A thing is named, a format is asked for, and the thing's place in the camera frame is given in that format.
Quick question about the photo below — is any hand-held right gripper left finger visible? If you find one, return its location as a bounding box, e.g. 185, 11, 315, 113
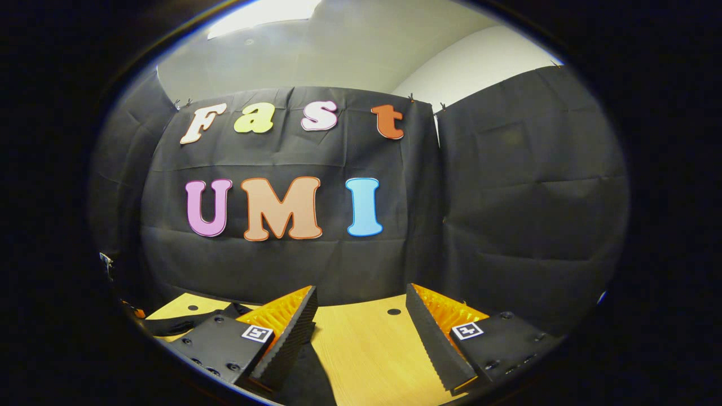
160, 285, 318, 394

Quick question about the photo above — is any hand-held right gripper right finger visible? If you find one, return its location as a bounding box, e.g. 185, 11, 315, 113
406, 283, 565, 394

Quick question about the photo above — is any black buttoned shirt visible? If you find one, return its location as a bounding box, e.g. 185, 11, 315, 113
146, 303, 339, 406

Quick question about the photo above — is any black backdrop cloth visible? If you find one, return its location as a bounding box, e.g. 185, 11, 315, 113
90, 65, 631, 336

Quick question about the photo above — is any rectangular ceiling light panel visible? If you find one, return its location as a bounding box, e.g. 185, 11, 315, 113
208, 0, 322, 40

